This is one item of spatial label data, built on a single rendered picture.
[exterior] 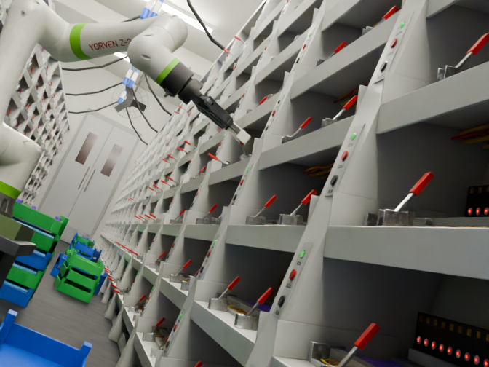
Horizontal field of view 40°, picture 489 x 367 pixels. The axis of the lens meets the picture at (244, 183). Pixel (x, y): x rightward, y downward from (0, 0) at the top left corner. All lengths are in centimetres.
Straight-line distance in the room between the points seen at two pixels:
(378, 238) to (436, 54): 38
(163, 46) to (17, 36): 47
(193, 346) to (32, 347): 37
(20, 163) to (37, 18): 44
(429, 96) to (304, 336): 38
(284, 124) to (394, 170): 72
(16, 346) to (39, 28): 101
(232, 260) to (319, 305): 70
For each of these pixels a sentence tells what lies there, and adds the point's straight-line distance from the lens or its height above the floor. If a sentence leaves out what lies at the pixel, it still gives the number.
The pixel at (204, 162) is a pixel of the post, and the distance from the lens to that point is 308.
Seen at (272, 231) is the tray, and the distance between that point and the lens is 126.
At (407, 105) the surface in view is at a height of 73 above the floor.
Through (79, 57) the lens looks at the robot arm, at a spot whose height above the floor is 88.
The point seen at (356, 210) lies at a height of 59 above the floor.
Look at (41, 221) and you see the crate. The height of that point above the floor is 34.
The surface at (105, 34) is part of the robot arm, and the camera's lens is 216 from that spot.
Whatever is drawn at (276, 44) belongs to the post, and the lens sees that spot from 250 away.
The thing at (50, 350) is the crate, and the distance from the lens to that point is 163.
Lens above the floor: 41
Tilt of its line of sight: 9 degrees up
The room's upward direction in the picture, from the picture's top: 25 degrees clockwise
